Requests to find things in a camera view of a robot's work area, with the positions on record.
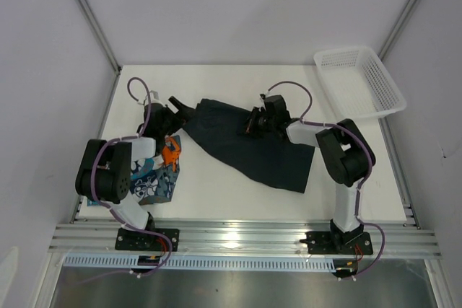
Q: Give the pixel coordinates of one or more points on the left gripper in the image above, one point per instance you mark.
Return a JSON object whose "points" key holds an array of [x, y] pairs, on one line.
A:
{"points": [[183, 114]]}

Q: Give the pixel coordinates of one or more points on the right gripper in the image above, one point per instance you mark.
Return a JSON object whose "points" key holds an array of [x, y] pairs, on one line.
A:
{"points": [[250, 128]]}

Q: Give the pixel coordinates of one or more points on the dark green shorts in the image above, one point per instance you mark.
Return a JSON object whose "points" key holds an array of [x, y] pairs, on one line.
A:
{"points": [[218, 128]]}

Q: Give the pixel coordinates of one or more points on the colourful patterned shorts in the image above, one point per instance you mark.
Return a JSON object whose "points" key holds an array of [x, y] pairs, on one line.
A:
{"points": [[159, 174]]}

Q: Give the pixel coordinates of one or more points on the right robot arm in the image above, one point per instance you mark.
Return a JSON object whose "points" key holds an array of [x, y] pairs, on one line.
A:
{"points": [[346, 155]]}

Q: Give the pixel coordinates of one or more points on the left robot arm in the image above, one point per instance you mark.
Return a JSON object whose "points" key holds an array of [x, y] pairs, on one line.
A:
{"points": [[129, 213]]}

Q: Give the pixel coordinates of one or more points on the white plastic basket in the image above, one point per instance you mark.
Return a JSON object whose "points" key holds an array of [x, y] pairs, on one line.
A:
{"points": [[357, 84]]}

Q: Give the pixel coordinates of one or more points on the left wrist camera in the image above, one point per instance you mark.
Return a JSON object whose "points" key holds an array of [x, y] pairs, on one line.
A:
{"points": [[151, 98]]}

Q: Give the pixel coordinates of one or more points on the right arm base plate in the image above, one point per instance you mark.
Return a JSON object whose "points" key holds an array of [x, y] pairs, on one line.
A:
{"points": [[324, 243]]}

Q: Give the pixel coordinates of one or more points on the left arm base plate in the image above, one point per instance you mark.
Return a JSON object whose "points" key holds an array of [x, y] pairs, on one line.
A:
{"points": [[135, 241]]}

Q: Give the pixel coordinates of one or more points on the slotted cable duct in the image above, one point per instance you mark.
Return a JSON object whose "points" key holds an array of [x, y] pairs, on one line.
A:
{"points": [[193, 262]]}

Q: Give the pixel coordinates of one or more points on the aluminium rail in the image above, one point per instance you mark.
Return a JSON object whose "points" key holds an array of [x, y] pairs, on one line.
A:
{"points": [[239, 238]]}

